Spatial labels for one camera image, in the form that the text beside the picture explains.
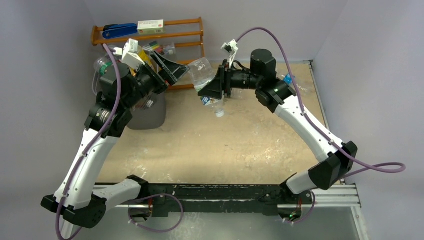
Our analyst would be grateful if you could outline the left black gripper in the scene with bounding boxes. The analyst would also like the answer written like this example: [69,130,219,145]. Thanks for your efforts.
[123,51,189,110]

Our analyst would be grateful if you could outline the crushed bottle blue white label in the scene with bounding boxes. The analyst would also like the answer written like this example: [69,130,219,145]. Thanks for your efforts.
[188,57,225,118]

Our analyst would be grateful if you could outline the yellow bottle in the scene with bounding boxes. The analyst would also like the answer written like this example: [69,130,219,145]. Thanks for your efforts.
[126,44,154,77]

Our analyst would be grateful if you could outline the bottle green cap green label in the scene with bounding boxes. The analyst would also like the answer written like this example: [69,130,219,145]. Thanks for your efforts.
[93,56,113,76]

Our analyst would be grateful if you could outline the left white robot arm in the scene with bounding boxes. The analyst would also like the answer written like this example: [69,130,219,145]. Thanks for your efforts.
[41,52,190,229]

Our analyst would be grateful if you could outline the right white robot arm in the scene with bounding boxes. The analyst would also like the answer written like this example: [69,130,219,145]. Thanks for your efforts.
[198,49,358,204]

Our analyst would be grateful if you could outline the grey mesh waste bin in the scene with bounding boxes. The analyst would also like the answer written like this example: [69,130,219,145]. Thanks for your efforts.
[92,49,167,131]

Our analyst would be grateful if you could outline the clear jar of clips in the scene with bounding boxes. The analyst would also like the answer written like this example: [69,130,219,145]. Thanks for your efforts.
[163,43,176,56]

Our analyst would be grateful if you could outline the pack of coloured markers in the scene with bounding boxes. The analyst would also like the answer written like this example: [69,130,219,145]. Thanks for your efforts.
[143,41,166,55]

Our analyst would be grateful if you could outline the white and red box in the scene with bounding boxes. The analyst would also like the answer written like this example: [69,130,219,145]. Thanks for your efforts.
[136,19,165,35]

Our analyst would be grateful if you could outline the wooden slatted shelf rack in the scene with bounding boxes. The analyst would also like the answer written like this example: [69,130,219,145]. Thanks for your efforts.
[91,17,208,92]

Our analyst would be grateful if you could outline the clear bottle blue label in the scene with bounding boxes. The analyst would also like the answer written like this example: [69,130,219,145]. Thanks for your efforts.
[283,73,310,94]

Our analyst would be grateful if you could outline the blue stapler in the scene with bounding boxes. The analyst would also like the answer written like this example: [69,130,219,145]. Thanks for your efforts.
[102,23,138,39]

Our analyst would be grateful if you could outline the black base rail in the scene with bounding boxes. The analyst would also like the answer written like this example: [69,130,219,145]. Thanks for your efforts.
[124,175,313,218]

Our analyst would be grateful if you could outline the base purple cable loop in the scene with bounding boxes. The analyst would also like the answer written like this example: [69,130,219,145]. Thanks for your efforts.
[127,193,185,233]

